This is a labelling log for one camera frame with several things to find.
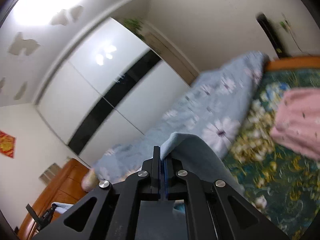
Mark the light blue shirt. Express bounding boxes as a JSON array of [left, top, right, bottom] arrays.
[[161, 132, 244, 196]]

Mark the blue floral quilt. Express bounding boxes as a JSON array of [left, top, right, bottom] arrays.
[[92, 51, 269, 183]]

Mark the white sliding wardrobe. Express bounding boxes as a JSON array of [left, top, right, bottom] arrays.
[[37, 18, 189, 165]]

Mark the green floral bed sheet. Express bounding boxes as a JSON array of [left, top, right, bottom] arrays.
[[223, 69, 319, 239]]

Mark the pink folded garment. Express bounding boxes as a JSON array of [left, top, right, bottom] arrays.
[[270, 88, 319, 161]]

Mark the red wall decoration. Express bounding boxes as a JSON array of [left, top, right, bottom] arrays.
[[0, 131, 16, 158]]

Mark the wooden bed frame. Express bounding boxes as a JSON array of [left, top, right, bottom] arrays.
[[264, 56, 320, 72]]

